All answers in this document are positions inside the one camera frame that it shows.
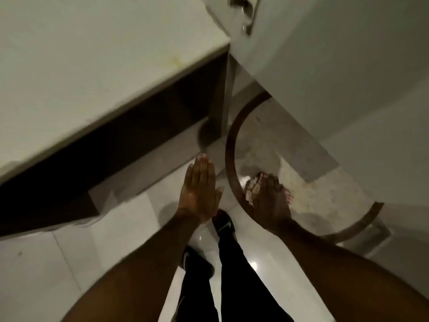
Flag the red and white cloth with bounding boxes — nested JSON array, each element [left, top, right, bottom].
[[244, 173, 294, 203]]

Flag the person's right forearm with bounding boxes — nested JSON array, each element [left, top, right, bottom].
[[273, 220, 429, 322]]

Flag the person's right hand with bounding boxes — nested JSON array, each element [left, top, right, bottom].
[[250, 173, 296, 234]]

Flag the person's left hand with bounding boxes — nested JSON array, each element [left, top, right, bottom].
[[177, 153, 225, 225]]

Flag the person's left forearm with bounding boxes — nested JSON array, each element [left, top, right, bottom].
[[62, 209, 215, 322]]

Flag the black slide sandal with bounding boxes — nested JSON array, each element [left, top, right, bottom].
[[211, 209, 237, 237], [182, 245, 216, 282]]

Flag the black trousers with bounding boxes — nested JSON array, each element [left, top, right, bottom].
[[174, 228, 295, 322]]

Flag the metal door hinge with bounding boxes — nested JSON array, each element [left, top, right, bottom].
[[227, 0, 262, 36]]

